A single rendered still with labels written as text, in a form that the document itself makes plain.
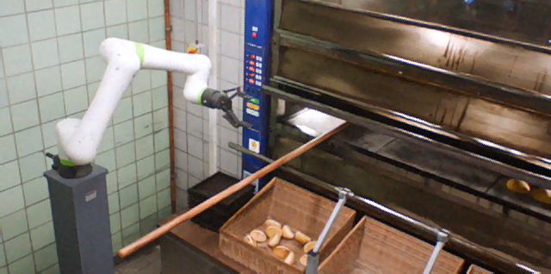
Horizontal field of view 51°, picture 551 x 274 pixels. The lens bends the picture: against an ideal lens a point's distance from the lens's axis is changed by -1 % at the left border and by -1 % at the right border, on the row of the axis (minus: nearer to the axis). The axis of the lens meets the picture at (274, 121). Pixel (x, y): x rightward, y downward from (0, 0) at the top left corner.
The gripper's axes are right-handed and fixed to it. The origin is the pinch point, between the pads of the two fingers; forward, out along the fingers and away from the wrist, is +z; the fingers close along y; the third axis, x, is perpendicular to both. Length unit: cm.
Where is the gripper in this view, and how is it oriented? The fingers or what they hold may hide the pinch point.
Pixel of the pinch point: (249, 111)
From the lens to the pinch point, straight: 258.1
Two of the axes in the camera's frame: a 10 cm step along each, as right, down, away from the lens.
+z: 7.8, 2.8, -5.5
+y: -0.4, 9.1, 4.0
